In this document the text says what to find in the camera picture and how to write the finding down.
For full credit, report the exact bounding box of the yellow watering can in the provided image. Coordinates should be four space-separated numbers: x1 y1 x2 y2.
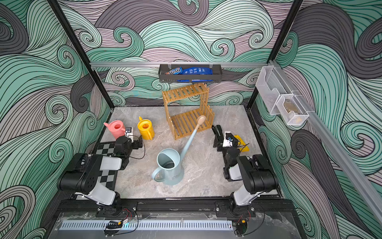
137 117 155 140

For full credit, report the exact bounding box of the pink watering can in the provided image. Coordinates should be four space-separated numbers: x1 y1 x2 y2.
104 120 125 139

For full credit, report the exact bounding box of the light blue watering can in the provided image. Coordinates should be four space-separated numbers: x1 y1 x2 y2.
151 115 206 185

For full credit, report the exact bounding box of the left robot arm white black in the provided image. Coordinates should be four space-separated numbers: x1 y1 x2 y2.
57 135 144 206

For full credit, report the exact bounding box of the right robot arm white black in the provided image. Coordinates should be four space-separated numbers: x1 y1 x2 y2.
213 132 279 208

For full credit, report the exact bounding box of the wooden slatted shelf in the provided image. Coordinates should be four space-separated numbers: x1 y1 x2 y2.
162 83 215 140

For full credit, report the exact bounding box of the yellow triangular plastic piece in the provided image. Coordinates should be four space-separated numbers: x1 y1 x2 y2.
235 135 250 152

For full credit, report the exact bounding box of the black white chessboard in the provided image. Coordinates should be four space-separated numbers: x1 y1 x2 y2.
76 141 126 200

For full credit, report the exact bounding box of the blue snack bag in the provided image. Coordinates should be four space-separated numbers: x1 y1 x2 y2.
177 67 213 82

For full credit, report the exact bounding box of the m&m candy packet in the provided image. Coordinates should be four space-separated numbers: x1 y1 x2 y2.
164 67 183 75

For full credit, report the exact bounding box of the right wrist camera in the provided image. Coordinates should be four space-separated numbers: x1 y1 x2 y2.
222 131 237 147

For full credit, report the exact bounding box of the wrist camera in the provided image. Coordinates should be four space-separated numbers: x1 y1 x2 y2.
222 131 237 147
125 126 134 141

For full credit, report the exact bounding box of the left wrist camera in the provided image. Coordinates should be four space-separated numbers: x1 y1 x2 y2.
125 126 134 141

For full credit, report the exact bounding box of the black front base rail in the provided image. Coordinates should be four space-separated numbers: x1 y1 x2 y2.
58 197 295 218

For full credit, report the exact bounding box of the clear plastic wall bin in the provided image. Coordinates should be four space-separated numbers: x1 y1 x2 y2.
256 66 308 126

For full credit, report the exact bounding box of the dark metal wall basket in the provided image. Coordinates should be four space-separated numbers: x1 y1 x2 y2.
158 65 222 83

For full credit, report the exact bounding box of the aluminium wall rail back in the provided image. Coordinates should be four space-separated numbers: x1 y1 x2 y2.
90 61 267 69

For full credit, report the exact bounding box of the aluminium wall rail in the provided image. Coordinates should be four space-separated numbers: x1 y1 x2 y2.
268 60 382 224
90 61 267 69

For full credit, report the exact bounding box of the aluminium wall rail right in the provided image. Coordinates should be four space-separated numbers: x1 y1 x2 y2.
268 60 382 224

